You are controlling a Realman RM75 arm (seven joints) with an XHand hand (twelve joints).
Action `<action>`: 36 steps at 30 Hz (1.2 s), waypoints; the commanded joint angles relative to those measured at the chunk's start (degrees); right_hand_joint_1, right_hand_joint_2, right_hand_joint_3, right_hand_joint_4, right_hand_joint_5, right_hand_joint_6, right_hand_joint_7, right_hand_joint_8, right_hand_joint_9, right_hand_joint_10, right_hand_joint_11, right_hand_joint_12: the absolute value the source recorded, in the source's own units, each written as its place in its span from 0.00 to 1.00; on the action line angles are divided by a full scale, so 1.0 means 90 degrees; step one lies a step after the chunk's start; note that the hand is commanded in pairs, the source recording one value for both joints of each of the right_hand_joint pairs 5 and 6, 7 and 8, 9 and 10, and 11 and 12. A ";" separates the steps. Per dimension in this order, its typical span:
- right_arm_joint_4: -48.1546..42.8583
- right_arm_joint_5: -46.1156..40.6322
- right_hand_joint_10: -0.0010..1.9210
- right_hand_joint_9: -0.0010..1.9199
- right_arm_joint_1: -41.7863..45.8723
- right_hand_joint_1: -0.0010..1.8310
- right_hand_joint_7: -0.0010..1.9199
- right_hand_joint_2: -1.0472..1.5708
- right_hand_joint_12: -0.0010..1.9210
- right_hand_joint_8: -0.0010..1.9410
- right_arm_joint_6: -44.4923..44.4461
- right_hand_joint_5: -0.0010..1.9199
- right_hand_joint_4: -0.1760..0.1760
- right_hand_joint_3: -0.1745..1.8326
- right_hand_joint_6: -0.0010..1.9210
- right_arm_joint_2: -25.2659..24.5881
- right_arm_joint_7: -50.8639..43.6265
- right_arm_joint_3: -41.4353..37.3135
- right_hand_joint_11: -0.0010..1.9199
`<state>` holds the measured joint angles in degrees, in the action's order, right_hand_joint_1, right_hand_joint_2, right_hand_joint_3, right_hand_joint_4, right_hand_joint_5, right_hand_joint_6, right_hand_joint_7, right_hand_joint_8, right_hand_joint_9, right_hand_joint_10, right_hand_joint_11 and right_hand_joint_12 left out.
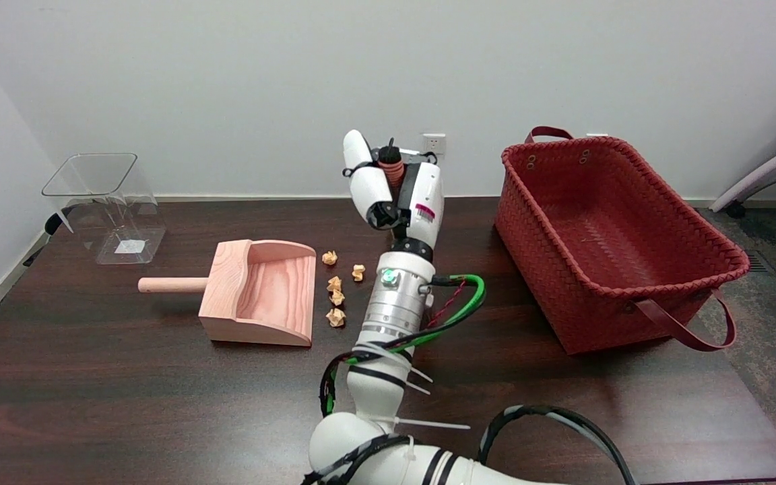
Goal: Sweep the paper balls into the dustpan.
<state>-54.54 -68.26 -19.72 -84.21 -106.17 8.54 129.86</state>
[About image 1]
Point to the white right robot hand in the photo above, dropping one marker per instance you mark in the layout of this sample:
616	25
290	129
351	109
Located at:
425	195

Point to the brown bristle hand broom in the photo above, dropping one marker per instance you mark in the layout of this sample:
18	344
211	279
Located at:
393	172

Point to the tan paper ball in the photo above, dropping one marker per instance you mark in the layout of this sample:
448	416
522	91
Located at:
358	272
337	297
335	317
334	283
329	257

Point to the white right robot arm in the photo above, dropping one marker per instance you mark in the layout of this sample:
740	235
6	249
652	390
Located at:
395	303

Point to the wooden dustpan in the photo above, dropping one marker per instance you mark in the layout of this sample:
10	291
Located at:
273	289

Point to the red woven basket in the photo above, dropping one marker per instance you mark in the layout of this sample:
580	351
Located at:
630	222

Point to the clear plastic container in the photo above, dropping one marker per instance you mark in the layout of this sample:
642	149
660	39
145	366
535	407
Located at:
125	246

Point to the grey office chair base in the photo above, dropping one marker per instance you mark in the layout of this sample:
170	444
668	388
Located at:
758	175

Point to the black floor grille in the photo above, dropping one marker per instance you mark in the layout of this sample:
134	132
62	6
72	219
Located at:
760	262

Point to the white wall socket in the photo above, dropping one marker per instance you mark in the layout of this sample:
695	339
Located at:
435	142

